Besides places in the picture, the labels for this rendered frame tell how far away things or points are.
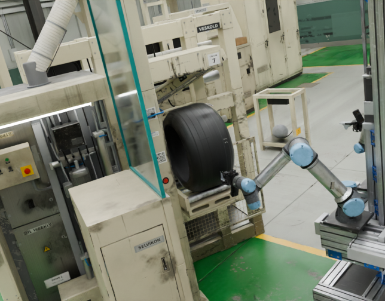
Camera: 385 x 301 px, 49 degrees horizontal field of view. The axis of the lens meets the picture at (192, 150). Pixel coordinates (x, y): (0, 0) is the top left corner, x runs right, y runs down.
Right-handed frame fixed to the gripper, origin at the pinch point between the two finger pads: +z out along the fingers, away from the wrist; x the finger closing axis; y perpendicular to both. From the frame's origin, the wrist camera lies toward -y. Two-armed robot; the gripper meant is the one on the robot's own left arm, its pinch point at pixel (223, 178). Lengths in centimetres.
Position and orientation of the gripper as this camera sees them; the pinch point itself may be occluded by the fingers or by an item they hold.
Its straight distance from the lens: 270.8
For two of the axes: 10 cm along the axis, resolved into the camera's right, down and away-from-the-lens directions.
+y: -2.4, -9.5, -2.1
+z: -3.8, -1.1, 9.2
